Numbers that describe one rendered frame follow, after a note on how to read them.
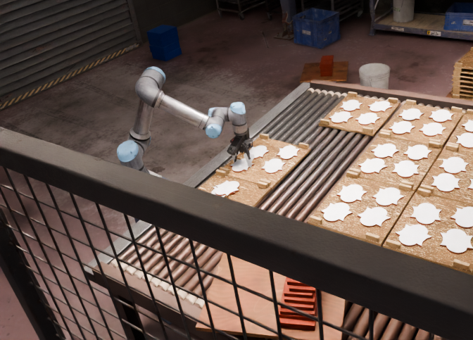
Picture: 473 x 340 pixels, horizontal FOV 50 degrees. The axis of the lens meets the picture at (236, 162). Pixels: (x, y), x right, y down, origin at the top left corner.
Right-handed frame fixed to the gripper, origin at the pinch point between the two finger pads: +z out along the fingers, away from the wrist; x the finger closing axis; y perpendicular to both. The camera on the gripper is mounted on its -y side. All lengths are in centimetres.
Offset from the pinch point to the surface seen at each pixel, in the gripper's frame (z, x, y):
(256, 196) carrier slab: 1.9, -23.1, -19.6
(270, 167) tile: -0.3, -16.3, 3.9
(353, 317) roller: 6, -96, -63
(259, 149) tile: -1.0, -0.2, 17.0
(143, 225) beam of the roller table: 6, 16, -61
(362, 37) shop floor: 72, 126, 433
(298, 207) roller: 3.6, -44.9, -15.4
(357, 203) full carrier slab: 1, -69, -3
